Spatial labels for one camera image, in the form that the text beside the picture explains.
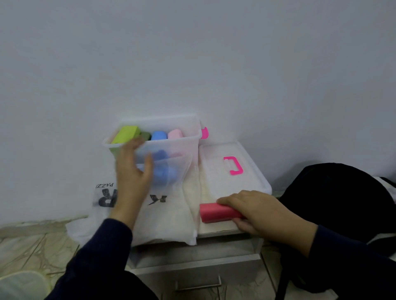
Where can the person's right hand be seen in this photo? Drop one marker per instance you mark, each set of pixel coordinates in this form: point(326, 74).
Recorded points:
point(269, 216)

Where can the person's left hand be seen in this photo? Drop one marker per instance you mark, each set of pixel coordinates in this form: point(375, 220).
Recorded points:
point(131, 188)

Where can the person's left thumb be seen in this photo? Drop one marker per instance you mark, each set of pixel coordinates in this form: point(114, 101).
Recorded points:
point(148, 168)

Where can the person's right thumb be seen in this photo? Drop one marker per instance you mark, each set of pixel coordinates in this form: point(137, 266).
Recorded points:
point(244, 225)

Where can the red foam block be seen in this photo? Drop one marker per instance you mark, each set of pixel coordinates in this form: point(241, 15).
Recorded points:
point(216, 212)

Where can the person's left forearm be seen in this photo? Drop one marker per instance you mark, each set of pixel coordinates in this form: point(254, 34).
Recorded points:
point(92, 262)

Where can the person's right forearm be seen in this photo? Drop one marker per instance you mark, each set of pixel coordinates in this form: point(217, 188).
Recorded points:
point(346, 265)

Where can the blue foam shapes in bag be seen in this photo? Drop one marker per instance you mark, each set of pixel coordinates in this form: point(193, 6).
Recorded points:
point(164, 173)

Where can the dark green foam block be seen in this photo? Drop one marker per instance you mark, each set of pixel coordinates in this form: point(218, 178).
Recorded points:
point(145, 136)

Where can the blue foam block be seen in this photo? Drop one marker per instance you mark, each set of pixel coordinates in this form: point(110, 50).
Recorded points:
point(159, 135)

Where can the clear plastic storage box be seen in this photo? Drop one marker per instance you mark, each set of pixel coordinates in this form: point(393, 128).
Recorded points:
point(182, 148)

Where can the light green foam block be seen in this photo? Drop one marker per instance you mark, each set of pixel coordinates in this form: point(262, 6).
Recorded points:
point(125, 134)

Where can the pink foam block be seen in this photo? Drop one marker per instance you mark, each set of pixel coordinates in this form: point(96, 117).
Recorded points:
point(175, 133)

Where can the white plastic bag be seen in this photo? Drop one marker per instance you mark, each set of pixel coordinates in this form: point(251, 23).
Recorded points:
point(167, 216)

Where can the white drawer cabinet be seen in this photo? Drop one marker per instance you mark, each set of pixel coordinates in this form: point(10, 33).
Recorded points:
point(198, 259)

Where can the pink box latch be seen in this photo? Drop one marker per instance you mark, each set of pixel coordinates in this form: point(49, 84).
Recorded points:
point(204, 133)

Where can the black backpack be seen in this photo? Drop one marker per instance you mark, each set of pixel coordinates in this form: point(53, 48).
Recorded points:
point(337, 191)

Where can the white round container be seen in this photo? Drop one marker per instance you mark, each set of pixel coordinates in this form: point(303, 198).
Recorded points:
point(21, 286)

